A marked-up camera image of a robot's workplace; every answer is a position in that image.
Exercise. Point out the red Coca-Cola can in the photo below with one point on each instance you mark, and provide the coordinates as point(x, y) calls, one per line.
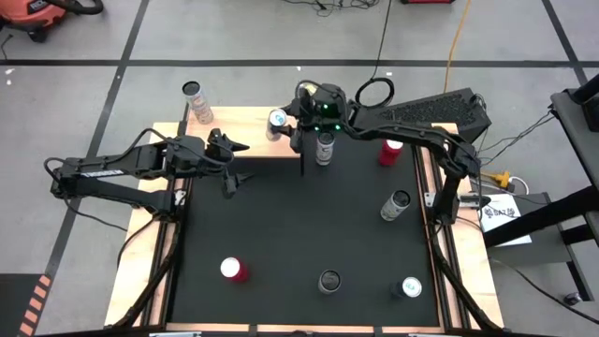
point(388, 154)
point(231, 268)

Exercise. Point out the small black caster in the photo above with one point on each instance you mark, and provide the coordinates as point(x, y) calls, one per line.
point(572, 297)

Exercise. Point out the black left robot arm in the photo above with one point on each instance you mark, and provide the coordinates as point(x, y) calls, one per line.
point(140, 159)

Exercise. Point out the black computer tower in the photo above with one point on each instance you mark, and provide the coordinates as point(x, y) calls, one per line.
point(435, 107)

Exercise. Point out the wooden shelf with black frame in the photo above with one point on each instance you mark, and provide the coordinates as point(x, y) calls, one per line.
point(238, 117)

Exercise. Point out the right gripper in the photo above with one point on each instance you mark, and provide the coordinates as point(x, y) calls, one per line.
point(323, 117)

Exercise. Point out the orange shop vacuum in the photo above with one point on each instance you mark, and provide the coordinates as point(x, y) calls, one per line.
point(37, 16)

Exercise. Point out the black orange striped floor mat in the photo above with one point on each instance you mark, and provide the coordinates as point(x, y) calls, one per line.
point(9, 304)

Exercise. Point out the Celsius Tropical Vibe can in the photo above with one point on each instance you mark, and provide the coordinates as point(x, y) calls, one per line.
point(199, 105)

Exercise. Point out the white yellow Celsius can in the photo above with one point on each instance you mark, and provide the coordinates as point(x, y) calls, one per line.
point(394, 206)

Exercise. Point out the black equipment stand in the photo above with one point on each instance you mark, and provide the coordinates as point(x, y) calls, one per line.
point(578, 131)

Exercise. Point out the black aluminium table frame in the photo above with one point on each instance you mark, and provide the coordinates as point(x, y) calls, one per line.
point(142, 294)

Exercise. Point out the yellow power plug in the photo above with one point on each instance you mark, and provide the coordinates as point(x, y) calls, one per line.
point(501, 178)

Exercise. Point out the dark grey can, bottom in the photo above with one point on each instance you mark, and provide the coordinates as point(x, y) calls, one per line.
point(329, 282)

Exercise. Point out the white paper sheet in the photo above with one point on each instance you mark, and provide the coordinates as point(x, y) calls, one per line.
point(507, 224)

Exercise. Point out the blue silver Red Bull can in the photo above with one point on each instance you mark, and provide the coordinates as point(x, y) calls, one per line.
point(412, 287)
point(276, 119)

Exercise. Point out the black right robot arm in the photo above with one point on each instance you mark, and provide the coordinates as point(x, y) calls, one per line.
point(407, 131)

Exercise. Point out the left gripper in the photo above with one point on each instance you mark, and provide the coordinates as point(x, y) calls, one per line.
point(192, 156)

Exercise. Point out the Celsius Peach Vibe can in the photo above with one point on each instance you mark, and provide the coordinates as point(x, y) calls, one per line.
point(324, 150)

